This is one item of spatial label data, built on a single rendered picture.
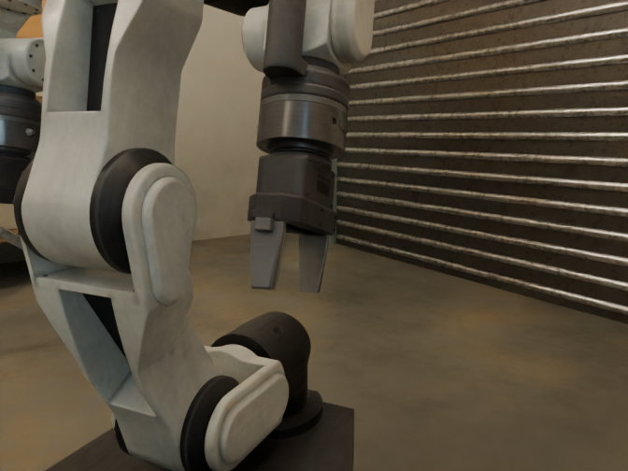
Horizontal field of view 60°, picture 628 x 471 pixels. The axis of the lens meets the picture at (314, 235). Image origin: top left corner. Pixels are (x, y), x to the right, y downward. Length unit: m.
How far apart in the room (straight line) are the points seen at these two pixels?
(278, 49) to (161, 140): 0.23
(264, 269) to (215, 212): 3.20
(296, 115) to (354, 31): 0.10
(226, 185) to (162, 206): 3.08
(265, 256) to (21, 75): 0.50
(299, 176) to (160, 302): 0.23
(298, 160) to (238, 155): 3.22
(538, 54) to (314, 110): 2.01
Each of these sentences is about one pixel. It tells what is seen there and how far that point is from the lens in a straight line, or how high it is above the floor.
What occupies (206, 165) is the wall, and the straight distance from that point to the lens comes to 3.62.
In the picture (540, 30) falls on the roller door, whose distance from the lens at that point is 2.49.
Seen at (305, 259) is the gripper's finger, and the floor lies 0.57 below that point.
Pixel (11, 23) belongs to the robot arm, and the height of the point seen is 0.85.
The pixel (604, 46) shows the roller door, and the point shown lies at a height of 1.00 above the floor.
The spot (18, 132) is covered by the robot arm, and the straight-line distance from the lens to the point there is 0.86.
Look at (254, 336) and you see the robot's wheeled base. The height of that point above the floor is 0.35.
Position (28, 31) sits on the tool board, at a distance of 3.36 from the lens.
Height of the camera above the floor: 0.70
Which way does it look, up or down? 11 degrees down
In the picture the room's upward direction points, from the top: straight up
